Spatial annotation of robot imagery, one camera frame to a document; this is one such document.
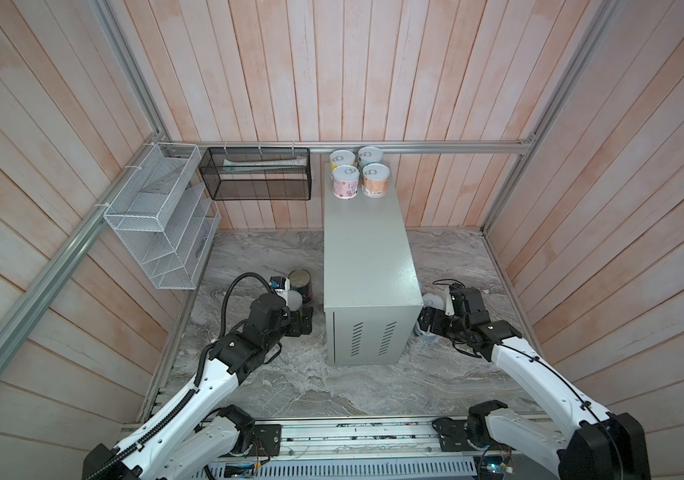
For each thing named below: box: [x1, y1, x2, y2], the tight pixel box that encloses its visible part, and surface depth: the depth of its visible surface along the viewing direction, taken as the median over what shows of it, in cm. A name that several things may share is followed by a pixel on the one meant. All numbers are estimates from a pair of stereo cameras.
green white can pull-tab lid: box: [358, 146, 384, 168], surface depth 85 cm
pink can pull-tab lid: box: [332, 164, 360, 200], surface depth 81 cm
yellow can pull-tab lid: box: [329, 149, 356, 166], surface depth 85 cm
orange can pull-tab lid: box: [362, 162, 391, 199], surface depth 81 cm
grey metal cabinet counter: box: [324, 162, 424, 366], surface depth 73 cm
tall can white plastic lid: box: [288, 290, 303, 311], surface depth 94 cm
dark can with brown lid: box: [288, 268, 311, 303], surface depth 94 cm
